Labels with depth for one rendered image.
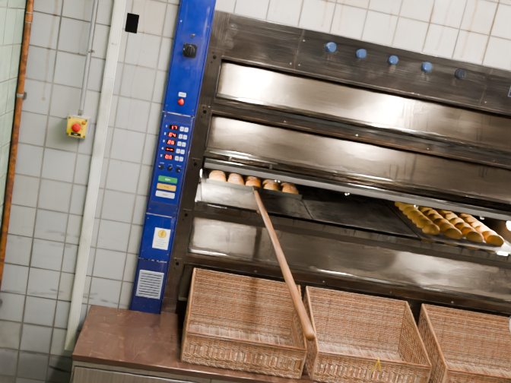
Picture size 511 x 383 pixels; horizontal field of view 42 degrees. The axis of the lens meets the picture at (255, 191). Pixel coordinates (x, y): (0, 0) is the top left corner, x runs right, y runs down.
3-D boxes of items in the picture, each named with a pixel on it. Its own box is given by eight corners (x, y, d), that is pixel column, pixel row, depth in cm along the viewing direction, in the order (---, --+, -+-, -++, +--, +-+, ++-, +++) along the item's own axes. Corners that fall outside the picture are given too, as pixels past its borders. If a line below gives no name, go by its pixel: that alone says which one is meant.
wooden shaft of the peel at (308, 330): (314, 343, 201) (316, 333, 200) (305, 341, 201) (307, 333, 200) (258, 195, 366) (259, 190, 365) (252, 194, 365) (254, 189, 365)
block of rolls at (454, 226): (391, 204, 414) (394, 195, 413) (464, 216, 420) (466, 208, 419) (423, 234, 356) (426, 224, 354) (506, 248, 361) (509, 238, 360)
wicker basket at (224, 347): (182, 316, 339) (192, 266, 333) (290, 333, 345) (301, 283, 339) (178, 362, 292) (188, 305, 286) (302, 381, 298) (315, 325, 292)
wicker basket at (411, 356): (293, 333, 346) (304, 283, 339) (395, 347, 353) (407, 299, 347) (309, 381, 299) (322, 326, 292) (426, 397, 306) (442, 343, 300)
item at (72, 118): (67, 133, 313) (70, 112, 311) (88, 137, 314) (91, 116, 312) (64, 136, 306) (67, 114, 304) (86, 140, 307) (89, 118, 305)
